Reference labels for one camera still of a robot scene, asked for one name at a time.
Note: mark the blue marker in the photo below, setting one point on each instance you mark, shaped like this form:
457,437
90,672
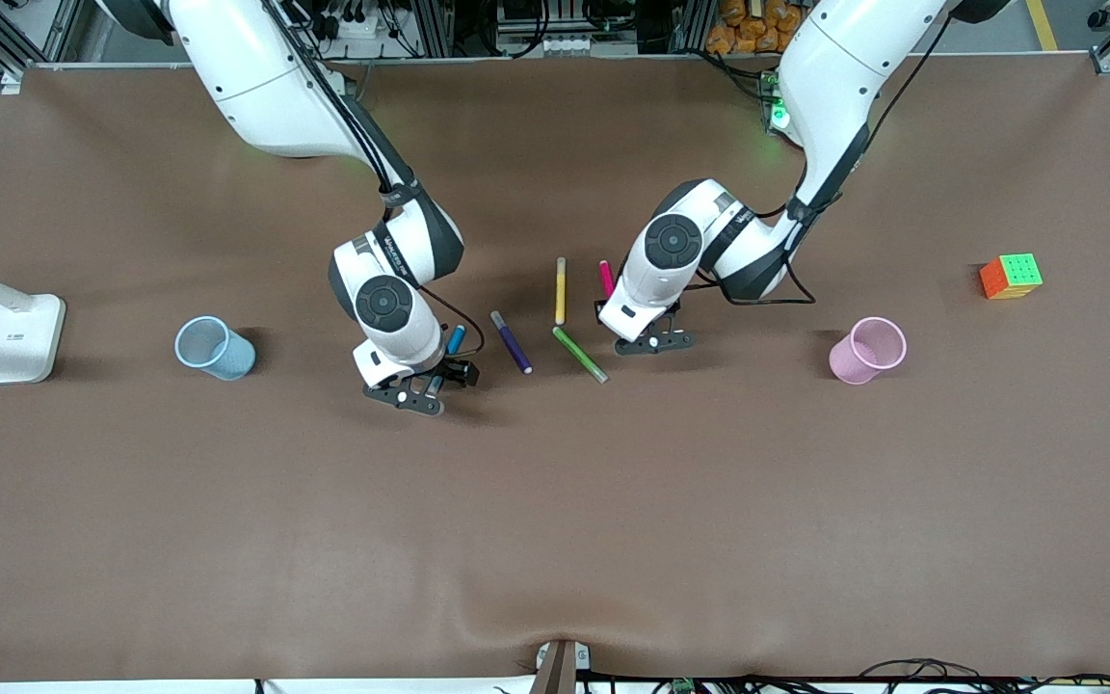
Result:
457,337

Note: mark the white connector strip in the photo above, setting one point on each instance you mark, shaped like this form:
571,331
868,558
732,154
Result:
555,44

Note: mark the yellow marker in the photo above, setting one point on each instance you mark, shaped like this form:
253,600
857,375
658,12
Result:
561,291

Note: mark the light blue mesh cup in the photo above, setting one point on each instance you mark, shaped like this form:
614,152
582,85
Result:
218,352

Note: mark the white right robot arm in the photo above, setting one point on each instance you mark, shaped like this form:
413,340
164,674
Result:
256,87

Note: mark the pink mesh cup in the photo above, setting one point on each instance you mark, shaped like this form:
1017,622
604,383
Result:
863,352

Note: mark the green marker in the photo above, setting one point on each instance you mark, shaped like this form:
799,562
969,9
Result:
579,354

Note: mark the white lamp stand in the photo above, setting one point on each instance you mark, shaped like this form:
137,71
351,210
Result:
20,339

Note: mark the purple marker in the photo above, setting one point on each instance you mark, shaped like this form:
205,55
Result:
512,342

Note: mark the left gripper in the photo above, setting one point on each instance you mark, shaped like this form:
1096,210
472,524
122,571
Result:
598,306

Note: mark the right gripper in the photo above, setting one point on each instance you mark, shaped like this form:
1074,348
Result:
456,370

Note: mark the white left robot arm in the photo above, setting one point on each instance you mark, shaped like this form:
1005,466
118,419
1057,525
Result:
834,67

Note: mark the white power strip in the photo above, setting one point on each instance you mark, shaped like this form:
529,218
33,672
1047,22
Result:
362,24

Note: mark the pink marker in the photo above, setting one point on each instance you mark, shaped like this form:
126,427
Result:
606,278

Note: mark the orange objects pile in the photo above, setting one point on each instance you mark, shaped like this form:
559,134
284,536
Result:
748,29

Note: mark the colourful puzzle cube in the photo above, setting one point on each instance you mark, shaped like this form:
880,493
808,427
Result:
1011,278

